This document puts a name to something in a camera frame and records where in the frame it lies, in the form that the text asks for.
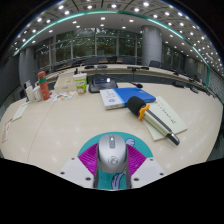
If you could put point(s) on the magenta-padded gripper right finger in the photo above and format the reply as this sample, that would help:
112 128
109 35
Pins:
137 160

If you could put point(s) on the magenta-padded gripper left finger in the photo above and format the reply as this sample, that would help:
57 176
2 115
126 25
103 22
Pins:
87 160

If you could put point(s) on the silver computer mouse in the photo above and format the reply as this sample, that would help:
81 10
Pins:
112 153

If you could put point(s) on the round teal mouse pad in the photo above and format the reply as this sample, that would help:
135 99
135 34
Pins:
92 140

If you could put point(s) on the cream booklet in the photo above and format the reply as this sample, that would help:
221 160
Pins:
20 111
173 120

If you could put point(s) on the blue and white book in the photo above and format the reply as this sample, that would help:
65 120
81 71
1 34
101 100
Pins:
128 95

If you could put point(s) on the colourful printed leaflet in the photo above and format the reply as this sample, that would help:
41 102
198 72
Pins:
61 96

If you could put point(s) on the green-printed paper cup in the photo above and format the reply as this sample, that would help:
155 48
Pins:
80 85

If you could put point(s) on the black desk console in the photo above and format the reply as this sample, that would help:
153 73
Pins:
101 83

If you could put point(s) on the beige cardboard box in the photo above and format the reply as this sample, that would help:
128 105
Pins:
64 84

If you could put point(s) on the red drink bottle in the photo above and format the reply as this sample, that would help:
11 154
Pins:
43 87

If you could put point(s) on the tall white cup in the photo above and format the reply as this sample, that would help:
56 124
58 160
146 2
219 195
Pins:
30 95

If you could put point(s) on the dark office chairs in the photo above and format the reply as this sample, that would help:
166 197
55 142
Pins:
91 60

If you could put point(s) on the ceiling lights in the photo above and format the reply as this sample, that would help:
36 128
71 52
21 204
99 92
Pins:
113 6

